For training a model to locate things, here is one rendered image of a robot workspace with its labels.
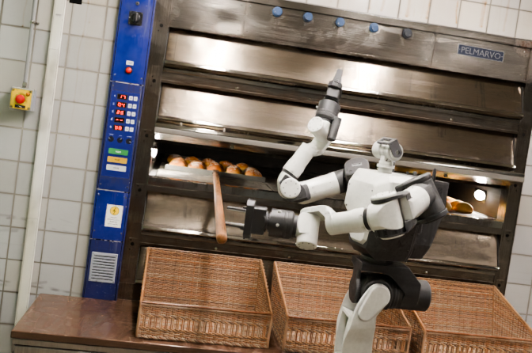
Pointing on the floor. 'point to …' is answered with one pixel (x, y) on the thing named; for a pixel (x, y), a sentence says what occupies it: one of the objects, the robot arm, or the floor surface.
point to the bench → (99, 329)
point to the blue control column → (132, 38)
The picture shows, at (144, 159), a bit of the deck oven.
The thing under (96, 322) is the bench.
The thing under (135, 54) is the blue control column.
